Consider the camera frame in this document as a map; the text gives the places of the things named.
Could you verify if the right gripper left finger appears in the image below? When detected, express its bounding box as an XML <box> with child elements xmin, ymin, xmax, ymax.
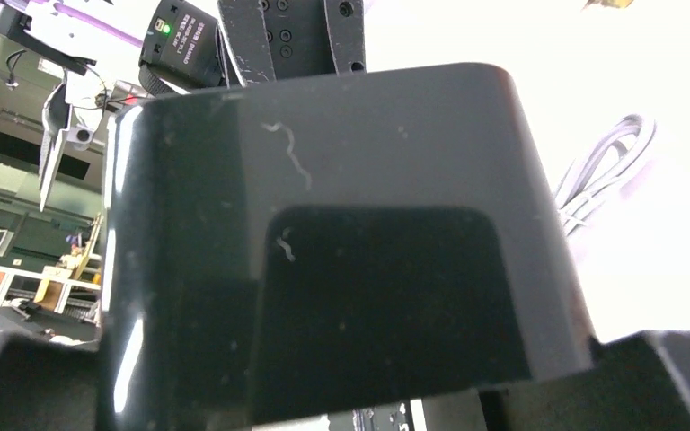
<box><xmin>0</xmin><ymin>333</ymin><xmax>99</xmax><ymax>430</ymax></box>

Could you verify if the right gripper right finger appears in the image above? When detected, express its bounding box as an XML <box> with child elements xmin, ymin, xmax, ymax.
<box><xmin>480</xmin><ymin>331</ymin><xmax>690</xmax><ymax>431</ymax></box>

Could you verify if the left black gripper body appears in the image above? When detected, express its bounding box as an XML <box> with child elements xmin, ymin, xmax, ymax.
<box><xmin>217</xmin><ymin>0</ymin><xmax>367</xmax><ymax>86</ymax></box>

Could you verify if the black power strip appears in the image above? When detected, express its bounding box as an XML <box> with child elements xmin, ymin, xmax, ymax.
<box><xmin>96</xmin><ymin>63</ymin><xmax>593</xmax><ymax>430</ymax></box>

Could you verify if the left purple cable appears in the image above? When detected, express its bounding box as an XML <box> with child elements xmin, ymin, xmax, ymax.
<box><xmin>29</xmin><ymin>0</ymin><xmax>146</xmax><ymax>48</ymax></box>

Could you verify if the grey power strip cable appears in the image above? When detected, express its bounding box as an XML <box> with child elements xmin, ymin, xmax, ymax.
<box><xmin>553</xmin><ymin>114</ymin><xmax>659</xmax><ymax>238</ymax></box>

